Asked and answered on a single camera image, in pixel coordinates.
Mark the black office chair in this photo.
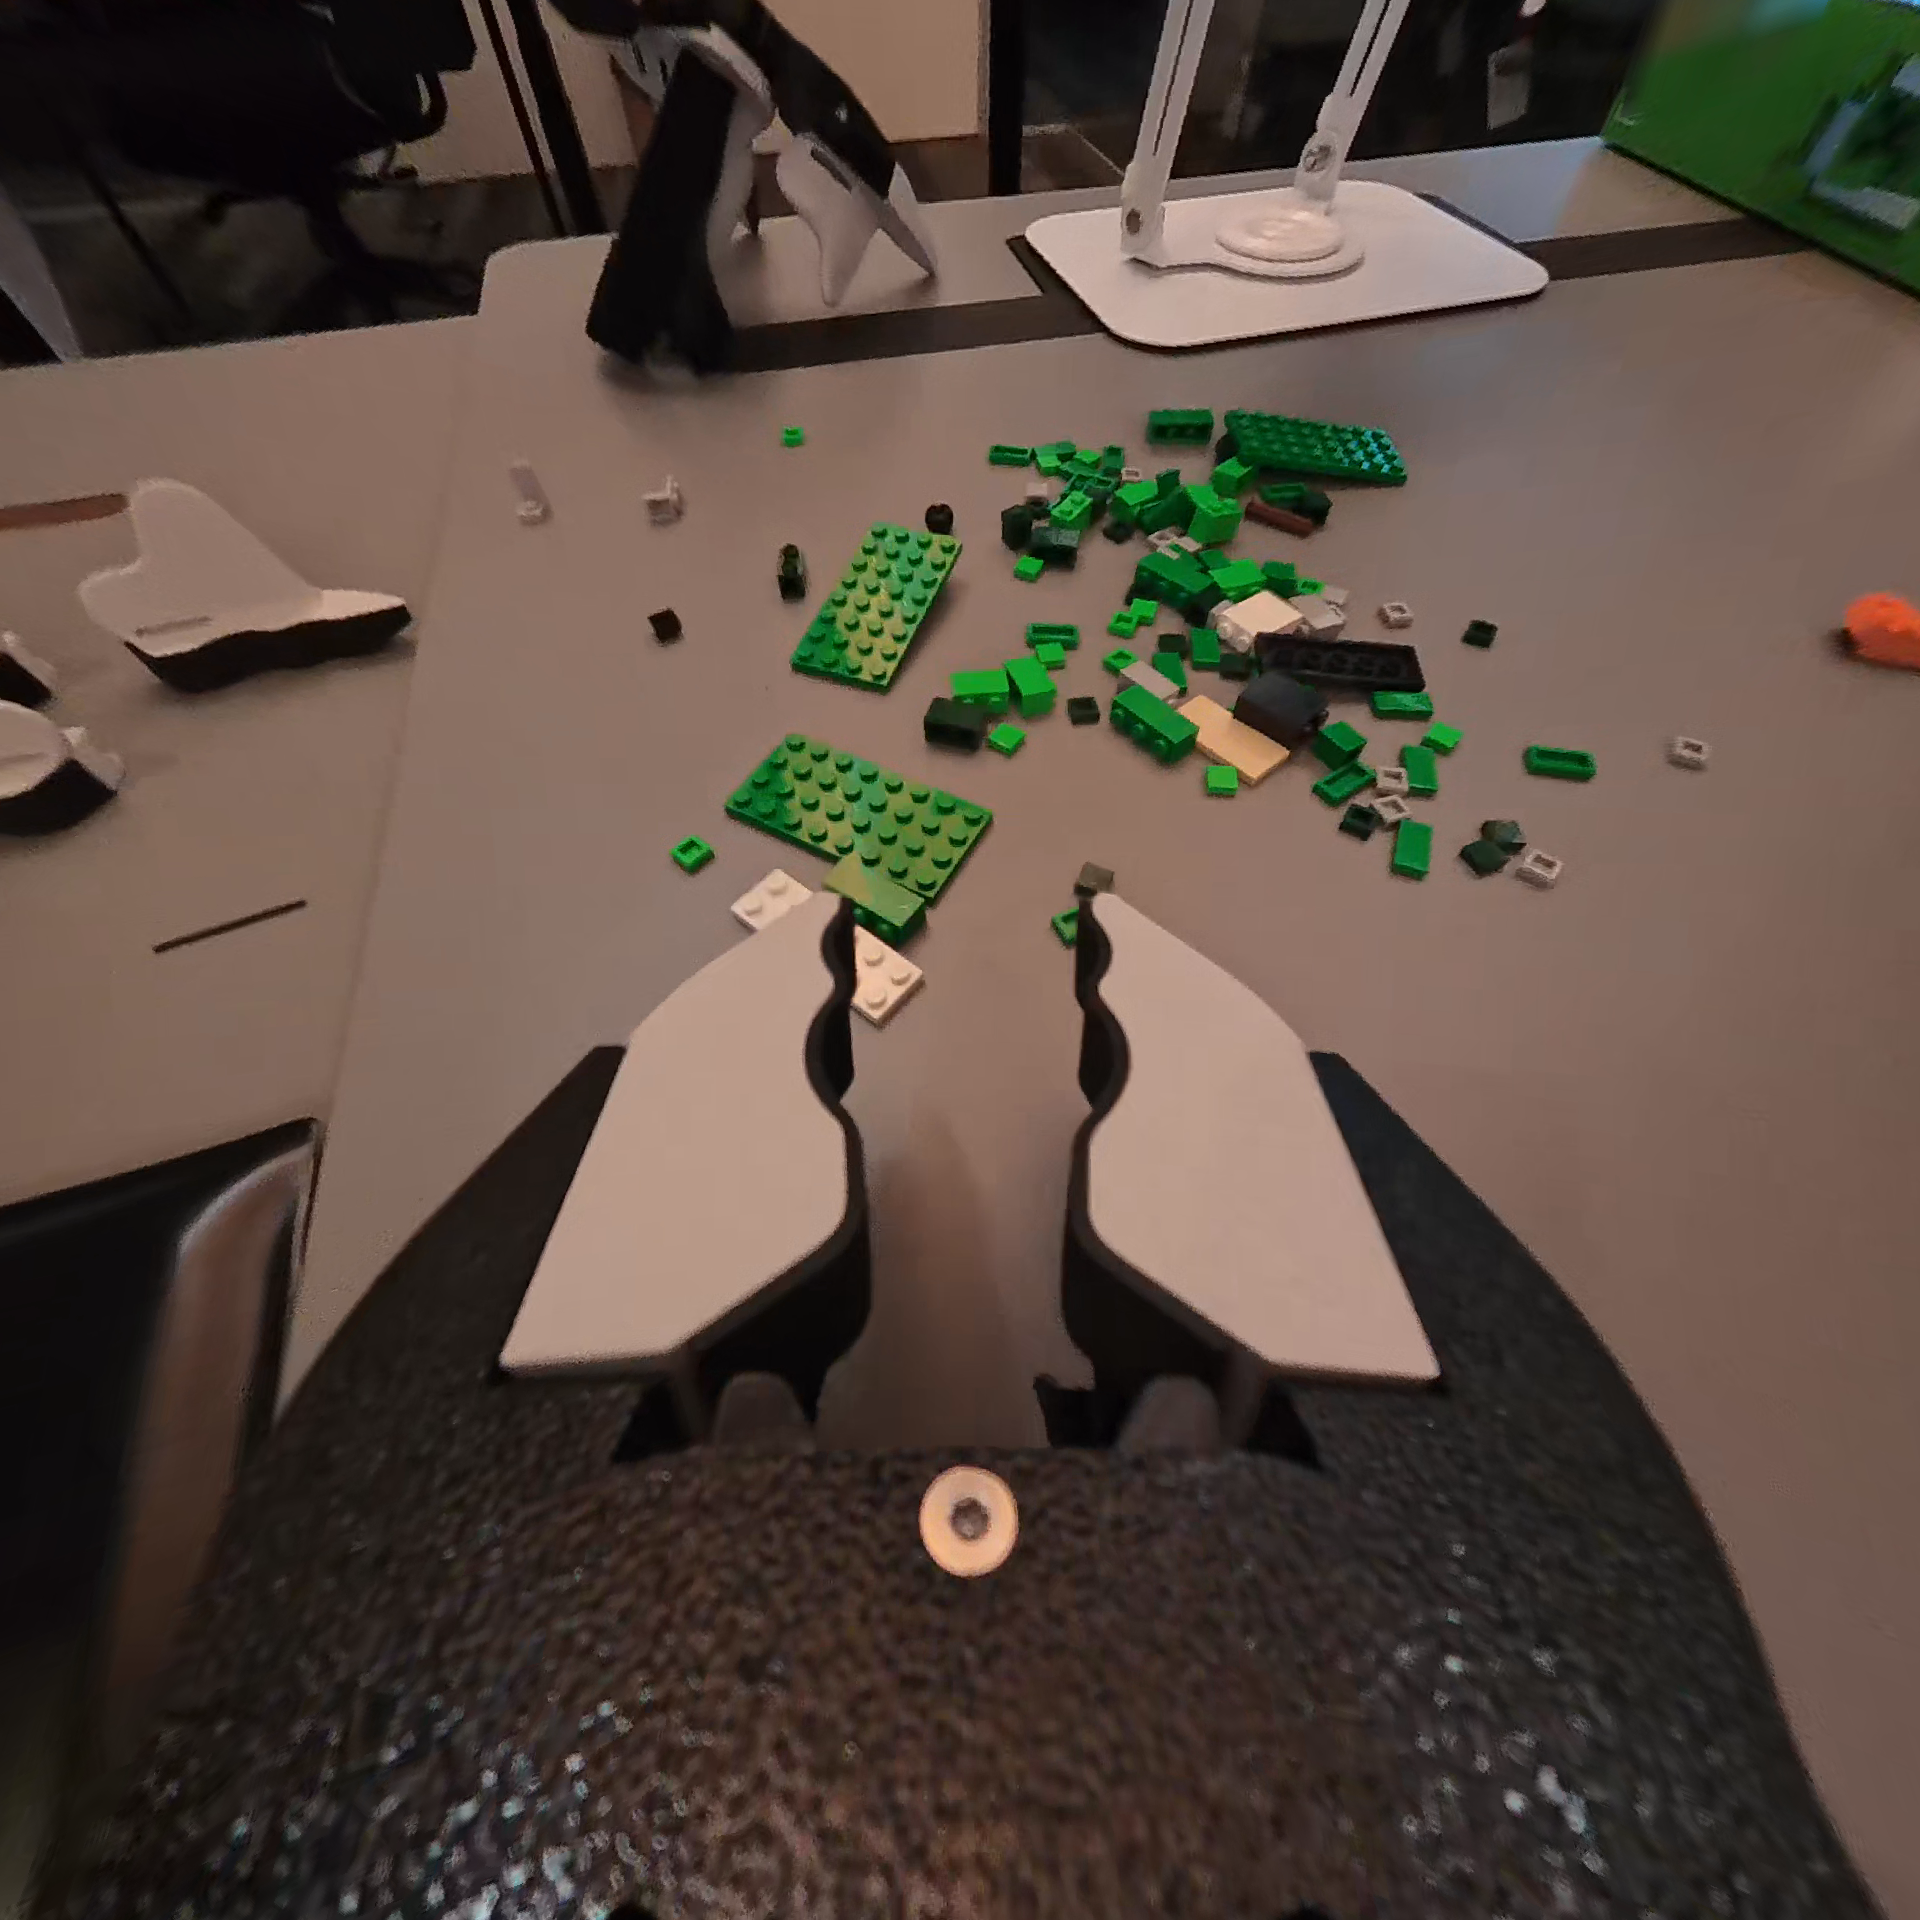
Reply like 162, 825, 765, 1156
90, 0, 453, 362

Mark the thin dark stick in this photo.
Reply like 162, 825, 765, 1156
153, 897, 308, 956

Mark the black lego plate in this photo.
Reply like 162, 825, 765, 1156
1251, 630, 1429, 697

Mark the pile of lego bricks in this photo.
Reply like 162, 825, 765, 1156
668, 405, 1712, 1038

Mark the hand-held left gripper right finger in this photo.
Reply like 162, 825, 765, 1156
1057, 891, 1445, 1430

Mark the green lego plate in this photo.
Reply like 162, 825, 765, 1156
1220, 408, 1412, 492
725, 729, 997, 906
788, 524, 967, 697

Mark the white book stand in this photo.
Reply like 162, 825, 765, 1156
1025, 0, 1549, 349

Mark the green lego box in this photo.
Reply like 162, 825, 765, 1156
1602, 0, 1920, 260

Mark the white lego plate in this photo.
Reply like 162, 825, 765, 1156
730, 866, 928, 1030

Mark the spare black white gripper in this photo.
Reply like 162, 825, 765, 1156
585, 0, 944, 377

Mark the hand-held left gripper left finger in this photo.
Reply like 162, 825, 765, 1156
496, 891, 876, 1430

